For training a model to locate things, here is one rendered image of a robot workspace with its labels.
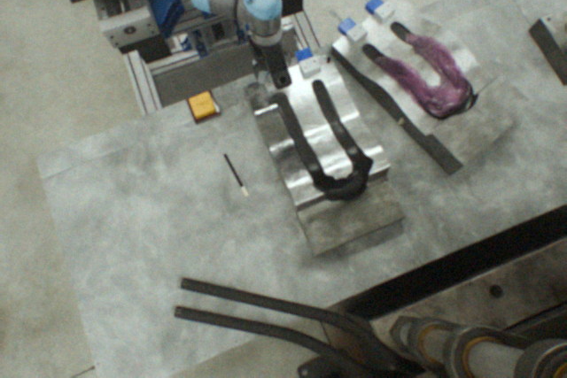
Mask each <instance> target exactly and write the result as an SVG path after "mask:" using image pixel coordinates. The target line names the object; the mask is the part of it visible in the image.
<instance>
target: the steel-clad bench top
mask: <svg viewBox="0 0 567 378"><path fill-rule="evenodd" d="M565 7H567V0H438V1H437V2H434V3H430V4H427V5H426V6H424V7H421V8H419V9H416V10H417V11H418V12H419V13H420V14H421V16H422V17H424V18H426V19H427V20H429V21H430V22H434V23H436V24H438V25H441V26H442V27H444V28H446V29H448V30H450V31H451V32H453V33H455V34H456V35H457V36H458V37H459V39H460V40H461V41H462V43H463V44H465V45H466V47H467V48H468V49H469V52H470V53H471V55H472V56H473V57H474V58H475V59H476V60H477V61H478V63H479V64H480V65H481V66H482V67H483V68H484V69H486V71H487V72H488V73H489V74H490V75H491V76H492V77H493V78H496V77H497V76H499V75H501V74H502V75H503V76H505V77H506V78H507V79H509V80H510V81H511V82H512V83H513V85H515V86H516V87H517V88H518V89H519V90H520V91H521V92H522V93H525V94H526V96H527V97H528V98H529V99H530V100H531V101H532V102H534V103H535V105H534V107H532V108H531V109H530V110H529V111H528V112H527V113H526V114H523V115H522V117H521V118H520V119H519V120H518V121H516V122H514V123H513V124H512V125H511V126H510V128H508V129H507V130H505V131H504V132H503V133H502V134H501V135H499V136H498V138H496V139H495V140H494V141H493V142H491V143H490V144H489V145H488V146H486V147H485V149H483V150H482V151H481V152H480V153H479V154H477V155H476V156H475V157H474V158H473V159H472V160H471V161H470V162H469V163H467V164H466V165H465V166H464V167H462V168H461V169H460V171H457V172H456V173H455V174H453V175H452V176H450V175H448V174H447V173H446V172H445V171H444V169H443V168H442V167H441V166H440V165H438V164H437V163H436V162H435V161H434V160H433V159H432V156H431V155H430V154H428V153H427V152H426V151H425V150H424V149H423V148H422V146H421V145H420V144H419V143H417V142H416V141H415V140H414V139H413V138H412V137H411V136H410V134H409V133H407V132H406V131H405V130H404V129H403V127H402V126H398V125H396V122H398V121H396V120H395V119H394V118H393V117H392V116H391V115H390V114H389V113H388V112H387V110H385V109H384V108H383V107H382V106H381V105H380V104H379V103H378V102H377V101H376V100H375V98H374V97H373V96H372V95H371V94H370V93H369V92H368V91H367V90H366V89H365V88H364V87H363V86H362V85H361V84H360V83H359V82H358V81H357V80H356V79H355V78H354V77H353V76H352V75H351V74H350V73H349V72H347V70H346V69H345V68H344V67H343V66H342V65H341V63H340V62H339V61H337V60H336V59H335V58H334V57H333V56H332V55H331V50H332V45H333V44H334V43H335V42H336V41H334V42H333V43H330V44H328V45H324V46H322V47H320V48H317V49H314V50H311V53H312V55H313V57H314V56H317V57H320V56H322V55H324V54H328V53H330V56H331V58H332V60H333V62H334V65H335V67H336V68H337V70H338V73H340V76H341V78H342V81H343V83H344V84H345V86H346V90H347V92H348V94H349V96H350V99H351V101H353V104H354V106H355V108H356V110H357V112H358V114H359V116H360V117H361V120H362V121H364V124H365V125H366V126H367V128H368V129H369V131H370V132H371V133H372V135H373V136H374V138H376V139H377V141H378V142H379V144H380V146H381V148H382V150H383V152H384V154H385V156H386V157H387V159H388V161H389V164H390V169H389V172H388V174H387V176H388V179H389V182H390V184H391V186H392V189H393V191H394V193H395V196H396V197H397V198H398V199H399V201H400V204H401V207H402V209H403V211H404V213H405V214H406V218H404V219H403V220H400V221H398V222H395V223H392V224H391V225H389V226H386V227H383V228H380V229H379V230H378V231H376V232H372V233H370V234H368V235H365V236H362V237H359V238H357V239H355V240H352V241H350V242H348V243H346V244H344V245H342V246H338V247H337V248H335V249H332V250H330V251H325V252H324V253H322V254H319V256H317V257H314V256H313V253H312V251H311V249H310V247H309V244H308V241H307V238H306V236H305V235H304V234H303V230H302V228H301V226H300V224H299V221H298V217H297V215H296V213H295V211H294V209H292V206H291V202H290V200H289V198H288V195H287V193H286V191H285V188H284V186H283V182H282V180H280V181H274V178H275V177H277V175H278V173H277V171H276V167H275V165H274V162H273V160H272V158H271V155H270V153H269V151H268V149H267V147H266V144H265V142H264V140H263V138H262V135H261V132H260V129H259V127H258V125H257V122H255V119H254V117H253V115H252V112H251V108H250V106H249V104H248V102H247V100H246V95H245V92H244V89H243V86H244V85H246V84H249V83H251V82H254V81H257V80H256V79H255V77H254V75H253V73H251V75H248V76H246V77H243V78H241V79H238V80H236V81H231V82H230V83H226V84H224V85H221V87H219V88H216V89H212V92H213V94H214V99H215V101H216V103H217V105H218V108H219V111H220V113H221V116H219V117H216V118H214V119H211V120H207V121H204V123H202V124H199V125H197V126H196V125H195V123H194V120H193V118H192V116H191V113H190V108H189V106H188V104H187V101H185V100H184V101H181V102H180V103H177V104H172V105H169V106H168V107H165V108H162V109H159V110H157V111H155V112H153V113H150V114H147V115H145V116H143V117H139V118H137V119H134V120H130V121H128V122H125V123H123V125H120V126H117V127H113V128H111V129H107V130H106V131H103V132H100V133H97V134H94V135H91V136H90V137H89V138H85V139H82V140H80V141H78V142H75V143H71V144H68V145H65V146H63V147H60V149H58V150H54V151H51V152H49V153H45V154H42V155H41V156H37V157H35V162H36V164H37V168H39V172H40V175H41V178H42V183H43V188H44V191H45V196H46V198H47V201H49V206H50V211H51V214H52V218H53V221H54V225H55V229H56V232H57V235H58V239H59V241H60V245H61V249H62V252H63V255H64V258H65V262H66V268H67V272H68V275H69V278H70V282H71V283H72V285H73V289H74V295H75V298H76V302H77V305H78V309H79V312H80V316H81V319H82V325H83V326H84V328H85V332H86V336H87V339H88V342H89V348H90V352H91V356H92V359H93V362H94V367H95V369H96V373H97V376H98V378H167V377H168V376H171V375H173V374H177V373H179V372H181V371H184V369H186V368H188V367H191V366H195V365H196V364H199V363H201V362H204V360H207V359H210V358H211V357H215V356H217V355H219V354H222V353H224V352H226V351H227V350H230V349H232V348H234V347H238V346H239V345H241V344H243V343H248V341H250V340H252V339H254V338H256V337H259V336H261V335H255V334H251V333H246V332H242V330H237V329H232V328H223V327H218V326H214V325H208V324H204V323H198V322H194V321H189V320H185V319H181V318H176V317H172V316H171V315H170V312H171V309H172V306H173V305H180V306H185V307H190V308H195V310H200V311H205V312H214V313H219V314H224V315H228V316H233V317H239V318H244V319H249V320H258V321H259V322H263V323H267V324H273V325H277V326H285V325H287V324H289V323H293V322H294V321H295V320H297V319H300V318H302V317H299V316H296V315H290V314H287V313H283V312H275V310H271V309H267V308H262V307H258V306H254V305H247V304H242V303H238V302H233V301H229V300H226V298H220V297H214V296H208V295H205V294H201V293H197V292H192V291H188V290H184V289H178V286H177V283H178V281H179V279H180V278H181V277H182V278H188V279H192V280H196V281H201V282H208V283H213V284H217V285H221V286H226V287H230V288H235V289H238V290H242V291H247V292H252V293H255V294H261V295H264V296H268V297H276V298H281V299H285V301H290V302H294V303H299V304H303V305H311V306H315V307H320V308H324V307H327V306H329V305H333V304H335V303H336V302H340V301H342V300H344V299H346V298H347V297H350V296H352V295H355V294H357V293H359V292H363V291H364V290H366V289H370V288H373V287H375V285H378V284H379V283H381V282H386V281H388V280H390V279H391V278H395V277H397V276H399V275H402V274H403V273H405V272H407V271H410V270H412V269H414V268H418V267H419V266H422V265H425V264H428V263H430V262H432V261H433V260H434V259H437V258H441V257H443V256H445V255H448V254H450V253H452V252H454V251H458V250H460V249H462V247H465V246H468V245H470V244H473V243H475V242H478V241H481V240H483V239H485V238H488V237H490V236H492V235H493V234H497V233H499V232H501V231H503V230H506V229H508V228H512V227H514V226H516V225H519V223H521V222H523V221H526V220H529V219H531V218H534V217H537V216H539V215H541V214H544V213H546V212H547V211H549V210H553V209H555V208H556V207H560V206H562V205H564V204H567V85H565V86H564V85H563V84H562V83H561V81H560V80H559V78H557V75H556V74H555V72H554V70H553V69H552V67H551V65H550V64H549V62H547V60H546V58H545V57H544V54H543V53H542V51H541V50H540V47H538V46H537V43H536V42H535V41H534V39H533V38H532V36H531V33H530V31H528V29H530V28H531V27H532V26H533V25H534V23H535V22H536V20H538V19H539V18H540V17H543V16H545V15H548V14H549V13H550V12H555V11H558V10H560V9H562V8H565ZM225 153H226V154H227V155H228V157H229V161H230V163H231V165H233V166H234V167H235V169H236V172H237V175H238V177H239V178H240V180H241V182H242V184H243V186H245V188H246V190H247V192H248V194H249V195H248V197H246V196H245V193H243V191H242V190H241V188H240V186H239V184H238V182H237V179H236V177H235V175H234V174H233V172H231V170H230V168H229V165H228V163H227V161H226V160H225V157H224V156H223V154H225ZM411 244H412V245H411ZM412 246H413V247H412Z"/></svg>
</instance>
